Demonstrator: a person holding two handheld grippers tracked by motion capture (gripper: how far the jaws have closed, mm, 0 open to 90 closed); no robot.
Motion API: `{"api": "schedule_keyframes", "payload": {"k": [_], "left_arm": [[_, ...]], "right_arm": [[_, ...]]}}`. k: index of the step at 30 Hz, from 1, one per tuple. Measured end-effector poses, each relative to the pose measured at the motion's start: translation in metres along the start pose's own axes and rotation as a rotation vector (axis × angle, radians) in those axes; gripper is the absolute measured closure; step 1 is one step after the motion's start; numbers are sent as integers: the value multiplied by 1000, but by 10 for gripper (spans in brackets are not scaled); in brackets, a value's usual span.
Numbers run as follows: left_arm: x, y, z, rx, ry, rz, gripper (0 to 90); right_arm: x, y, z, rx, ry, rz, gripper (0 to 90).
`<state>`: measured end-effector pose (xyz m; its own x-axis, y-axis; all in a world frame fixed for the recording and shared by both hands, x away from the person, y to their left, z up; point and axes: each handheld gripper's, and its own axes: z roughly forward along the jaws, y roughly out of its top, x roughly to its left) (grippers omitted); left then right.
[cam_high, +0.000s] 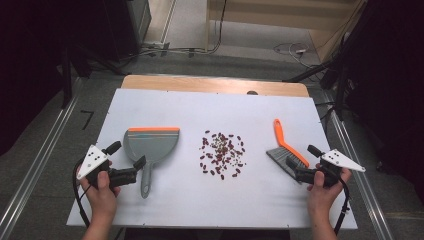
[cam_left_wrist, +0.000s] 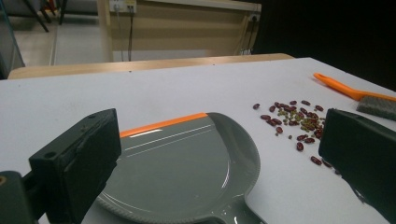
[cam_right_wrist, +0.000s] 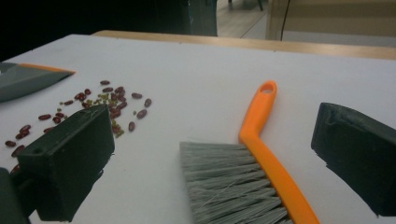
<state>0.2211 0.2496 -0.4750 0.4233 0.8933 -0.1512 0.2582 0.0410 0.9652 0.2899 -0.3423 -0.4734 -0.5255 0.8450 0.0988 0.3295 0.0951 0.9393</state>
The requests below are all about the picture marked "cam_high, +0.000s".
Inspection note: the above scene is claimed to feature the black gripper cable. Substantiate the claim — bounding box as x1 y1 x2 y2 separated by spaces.
333 178 352 235
72 158 93 229

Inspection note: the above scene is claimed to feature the person's left hand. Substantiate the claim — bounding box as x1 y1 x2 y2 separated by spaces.
76 161 123 218

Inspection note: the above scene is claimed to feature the aluminium floor rail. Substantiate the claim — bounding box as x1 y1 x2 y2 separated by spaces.
324 99 396 240
0 78 84 240

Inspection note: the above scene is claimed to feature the dark cabinet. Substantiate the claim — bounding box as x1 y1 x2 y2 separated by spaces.
103 0 153 63

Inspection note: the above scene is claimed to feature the white floor cable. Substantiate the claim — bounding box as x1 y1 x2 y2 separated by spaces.
273 42 322 70

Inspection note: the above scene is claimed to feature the person's right hand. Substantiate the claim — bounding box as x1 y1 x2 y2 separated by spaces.
306 166 353 218

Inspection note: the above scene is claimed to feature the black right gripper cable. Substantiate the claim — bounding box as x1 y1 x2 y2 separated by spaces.
333 178 352 235

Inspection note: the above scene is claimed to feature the grey brush with orange handle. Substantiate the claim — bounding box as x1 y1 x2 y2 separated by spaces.
265 118 310 174

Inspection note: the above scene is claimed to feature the light wooden furniture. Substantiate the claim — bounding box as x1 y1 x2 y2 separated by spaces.
204 0 368 64

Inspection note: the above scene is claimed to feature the white board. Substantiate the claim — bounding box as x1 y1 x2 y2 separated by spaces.
65 87 358 230

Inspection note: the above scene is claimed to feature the grey dustpan with orange lip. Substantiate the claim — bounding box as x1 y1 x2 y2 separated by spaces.
122 126 181 200

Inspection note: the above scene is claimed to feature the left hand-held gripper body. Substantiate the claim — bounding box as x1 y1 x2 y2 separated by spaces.
76 144 138 189

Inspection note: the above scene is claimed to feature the grey power strip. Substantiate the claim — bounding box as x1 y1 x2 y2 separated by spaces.
143 40 171 52

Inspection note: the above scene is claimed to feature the black metal stand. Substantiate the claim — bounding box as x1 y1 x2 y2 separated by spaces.
283 33 354 121

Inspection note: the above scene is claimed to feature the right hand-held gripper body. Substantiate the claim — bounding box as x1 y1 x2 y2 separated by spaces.
294 148 367 188

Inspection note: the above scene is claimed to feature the black floor cable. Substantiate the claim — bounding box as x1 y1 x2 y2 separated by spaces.
116 0 229 68

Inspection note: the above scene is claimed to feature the wooden table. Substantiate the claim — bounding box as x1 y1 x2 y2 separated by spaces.
120 74 310 98

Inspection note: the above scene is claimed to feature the pile of red beans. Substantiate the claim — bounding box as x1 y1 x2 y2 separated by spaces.
198 129 248 181

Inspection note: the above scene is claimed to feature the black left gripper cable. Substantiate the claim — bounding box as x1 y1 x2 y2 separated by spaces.
72 158 93 229

